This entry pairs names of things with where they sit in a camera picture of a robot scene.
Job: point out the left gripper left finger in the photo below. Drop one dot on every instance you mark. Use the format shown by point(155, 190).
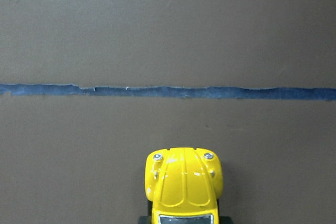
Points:
point(145, 220)

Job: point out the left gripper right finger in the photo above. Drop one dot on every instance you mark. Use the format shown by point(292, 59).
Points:
point(225, 220)

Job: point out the yellow beetle toy car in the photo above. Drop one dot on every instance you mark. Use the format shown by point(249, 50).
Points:
point(183, 185)

